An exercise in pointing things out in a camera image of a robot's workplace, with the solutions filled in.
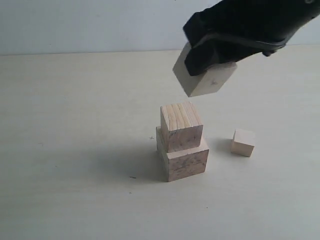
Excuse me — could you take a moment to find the smallest wooden cube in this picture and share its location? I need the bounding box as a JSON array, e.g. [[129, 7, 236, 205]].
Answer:
[[231, 128, 256, 158]]

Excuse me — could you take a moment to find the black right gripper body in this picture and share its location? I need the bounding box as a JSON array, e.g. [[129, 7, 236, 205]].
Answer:
[[207, 0, 320, 57]]

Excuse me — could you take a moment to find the striped medium-large wooden cube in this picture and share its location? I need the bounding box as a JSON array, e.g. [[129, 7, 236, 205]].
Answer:
[[160, 101, 204, 153]]

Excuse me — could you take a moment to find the largest wooden cube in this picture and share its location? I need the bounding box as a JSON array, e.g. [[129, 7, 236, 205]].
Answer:
[[156, 126, 209, 182]]

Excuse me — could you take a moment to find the medium pale wooden cube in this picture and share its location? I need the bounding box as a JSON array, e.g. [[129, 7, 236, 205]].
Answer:
[[172, 42, 238, 98]]

